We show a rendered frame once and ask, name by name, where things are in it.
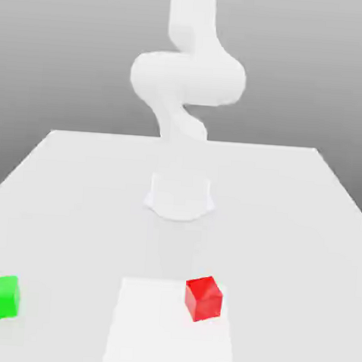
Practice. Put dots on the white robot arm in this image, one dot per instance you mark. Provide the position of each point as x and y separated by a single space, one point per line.
188 78

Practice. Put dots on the small red cube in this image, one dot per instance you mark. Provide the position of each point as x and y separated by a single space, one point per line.
203 298

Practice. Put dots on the small green cube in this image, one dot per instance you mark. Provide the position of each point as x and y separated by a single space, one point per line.
1 297

